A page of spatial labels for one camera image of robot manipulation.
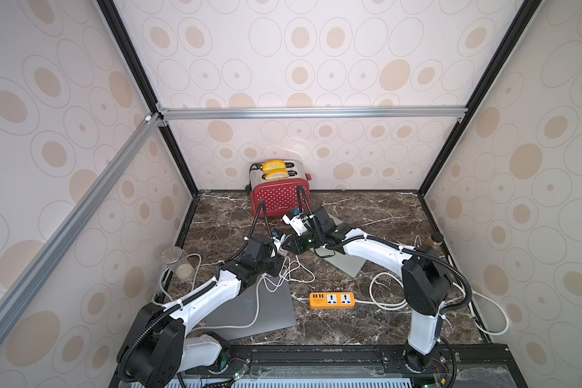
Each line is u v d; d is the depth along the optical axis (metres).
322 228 0.68
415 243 1.02
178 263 0.91
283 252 0.84
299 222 0.78
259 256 0.65
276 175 0.98
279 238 0.75
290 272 0.92
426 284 0.48
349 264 0.93
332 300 0.83
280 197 1.03
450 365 0.70
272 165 1.02
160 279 0.91
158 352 0.40
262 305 0.83
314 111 0.92
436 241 0.92
